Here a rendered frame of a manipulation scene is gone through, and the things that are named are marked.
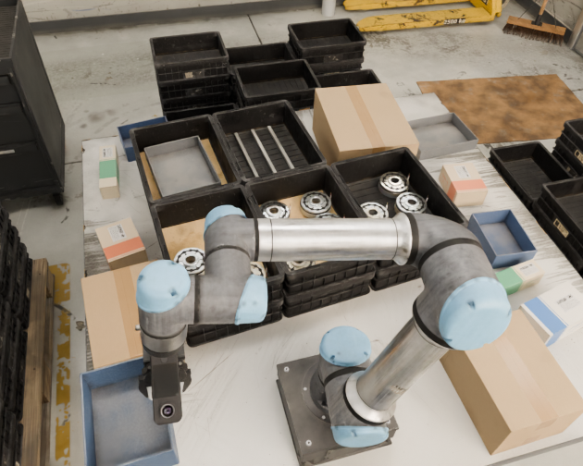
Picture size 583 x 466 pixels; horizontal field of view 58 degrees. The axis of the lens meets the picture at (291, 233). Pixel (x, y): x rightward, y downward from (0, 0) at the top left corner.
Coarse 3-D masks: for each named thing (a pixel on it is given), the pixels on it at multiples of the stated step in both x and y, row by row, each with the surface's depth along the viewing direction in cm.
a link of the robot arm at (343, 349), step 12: (324, 336) 122; (336, 336) 122; (348, 336) 122; (360, 336) 122; (324, 348) 119; (336, 348) 119; (348, 348) 119; (360, 348) 119; (324, 360) 120; (336, 360) 116; (348, 360) 116; (360, 360) 116; (324, 372) 120; (336, 372) 117; (348, 372) 116; (324, 384) 120
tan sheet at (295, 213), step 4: (296, 196) 180; (300, 196) 180; (280, 200) 179; (284, 200) 179; (288, 200) 179; (292, 200) 179; (296, 200) 179; (300, 200) 179; (288, 204) 178; (292, 204) 178; (296, 204) 178; (292, 208) 176; (296, 208) 177; (332, 208) 177; (292, 212) 175; (296, 212) 175; (300, 212) 175; (332, 212) 176; (292, 216) 174; (296, 216) 174; (300, 216) 174; (304, 216) 174
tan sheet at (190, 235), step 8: (184, 224) 170; (192, 224) 170; (200, 224) 170; (168, 232) 168; (176, 232) 168; (184, 232) 168; (192, 232) 168; (200, 232) 168; (168, 240) 165; (176, 240) 165; (184, 240) 165; (192, 240) 166; (200, 240) 166; (168, 248) 163; (176, 248) 163; (184, 248) 163; (200, 248) 164
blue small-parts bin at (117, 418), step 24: (96, 384) 106; (120, 384) 107; (96, 408) 104; (120, 408) 104; (144, 408) 104; (96, 432) 101; (120, 432) 101; (144, 432) 101; (168, 432) 94; (96, 456) 98; (120, 456) 98; (144, 456) 98; (168, 456) 93
